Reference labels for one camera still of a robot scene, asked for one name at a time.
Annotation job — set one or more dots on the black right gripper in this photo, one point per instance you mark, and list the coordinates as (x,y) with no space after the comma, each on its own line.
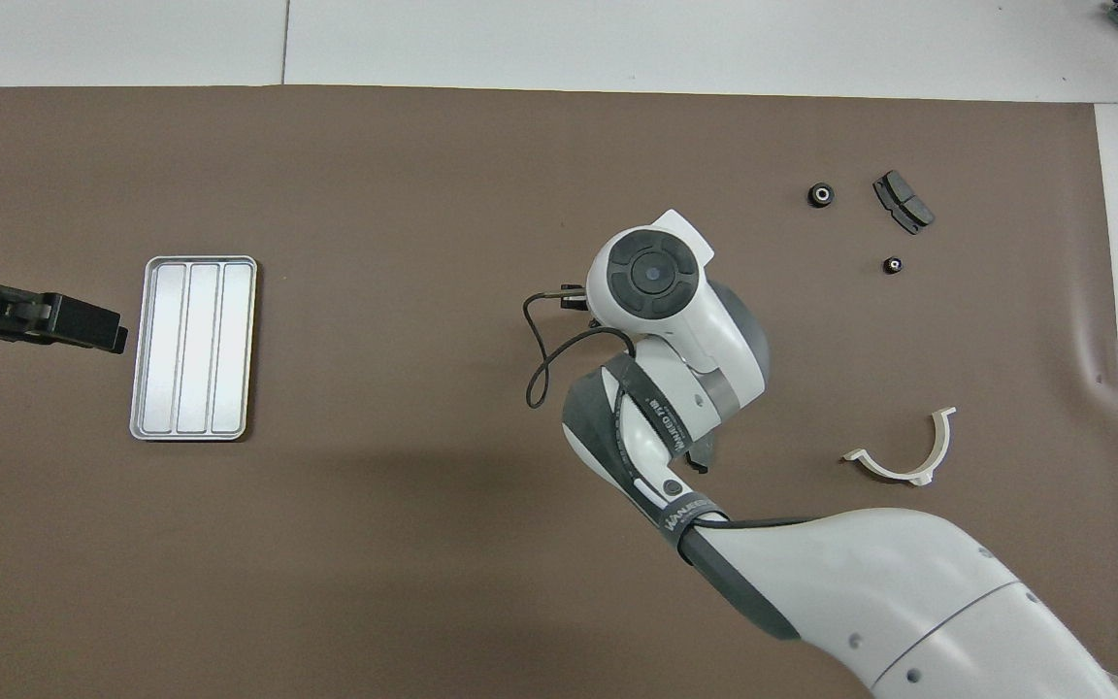
(575,297)

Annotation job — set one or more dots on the black bearing gear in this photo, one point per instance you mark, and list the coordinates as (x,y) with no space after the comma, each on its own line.
(893,264)
(820,194)

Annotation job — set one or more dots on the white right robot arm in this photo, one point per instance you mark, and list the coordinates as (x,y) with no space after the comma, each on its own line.
(908,602)

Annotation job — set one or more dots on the silver metal tray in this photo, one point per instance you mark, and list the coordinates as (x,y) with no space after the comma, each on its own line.
(190,349)

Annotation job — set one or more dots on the long dark grey brake pad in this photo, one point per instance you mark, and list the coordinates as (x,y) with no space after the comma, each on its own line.
(703,458)

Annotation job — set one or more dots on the short dark grey brake pad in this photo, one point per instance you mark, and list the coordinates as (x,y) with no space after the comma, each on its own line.
(904,202)

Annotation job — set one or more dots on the brown table mat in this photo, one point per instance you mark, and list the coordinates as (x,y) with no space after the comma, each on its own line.
(326,582)

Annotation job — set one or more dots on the white curved plastic bracket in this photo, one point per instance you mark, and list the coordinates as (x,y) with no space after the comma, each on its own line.
(894,470)

